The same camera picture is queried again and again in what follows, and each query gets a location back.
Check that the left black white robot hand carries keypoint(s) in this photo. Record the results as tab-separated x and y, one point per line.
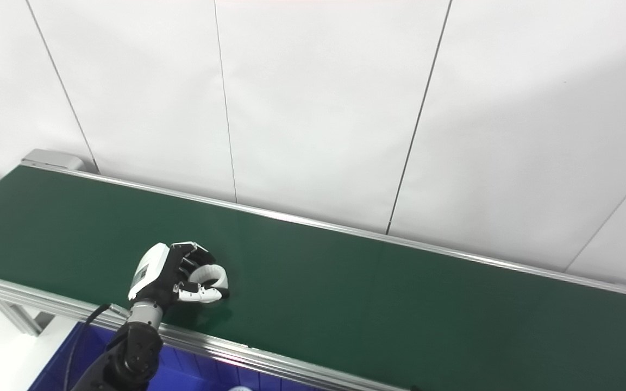
155	277

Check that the green conveyor belt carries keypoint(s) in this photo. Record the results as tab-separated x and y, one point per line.
345	304
220	343

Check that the blue bin with white parts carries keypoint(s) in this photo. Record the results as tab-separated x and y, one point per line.
193	372

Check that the aluminium conveyor support leg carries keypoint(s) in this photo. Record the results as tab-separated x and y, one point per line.
17	315

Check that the grey conveyor end housing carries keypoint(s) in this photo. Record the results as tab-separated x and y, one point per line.
55	159

